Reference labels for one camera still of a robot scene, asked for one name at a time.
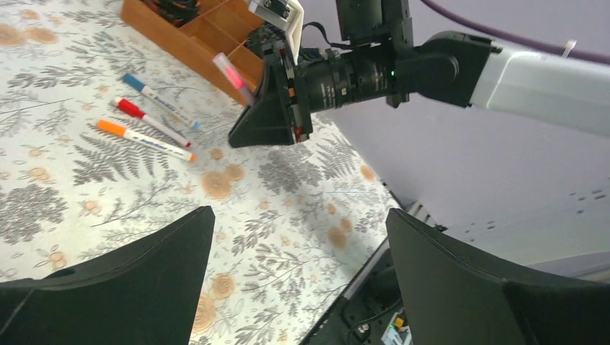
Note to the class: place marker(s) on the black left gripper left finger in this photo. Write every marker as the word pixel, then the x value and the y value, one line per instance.
pixel 146 292

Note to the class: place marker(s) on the orange compartment tray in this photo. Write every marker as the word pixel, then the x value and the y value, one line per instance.
pixel 221 26

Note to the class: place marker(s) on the white pen red tip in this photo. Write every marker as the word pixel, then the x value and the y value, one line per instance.
pixel 134 111
pixel 121 131

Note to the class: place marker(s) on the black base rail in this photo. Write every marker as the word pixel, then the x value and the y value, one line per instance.
pixel 364 310

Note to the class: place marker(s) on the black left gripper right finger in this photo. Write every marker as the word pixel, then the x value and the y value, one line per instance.
pixel 454 293

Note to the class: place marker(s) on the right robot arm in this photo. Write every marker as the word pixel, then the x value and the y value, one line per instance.
pixel 377 58

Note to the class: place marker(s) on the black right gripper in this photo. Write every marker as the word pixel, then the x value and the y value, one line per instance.
pixel 281 113

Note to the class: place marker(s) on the white pen blue tip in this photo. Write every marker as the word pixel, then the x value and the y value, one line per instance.
pixel 157 99

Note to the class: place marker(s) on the floral patterned mat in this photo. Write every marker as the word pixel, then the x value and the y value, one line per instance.
pixel 294 224

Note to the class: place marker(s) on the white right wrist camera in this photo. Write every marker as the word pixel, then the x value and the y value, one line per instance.
pixel 286 15

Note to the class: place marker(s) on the pink pen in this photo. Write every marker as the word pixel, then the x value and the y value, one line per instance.
pixel 234 77

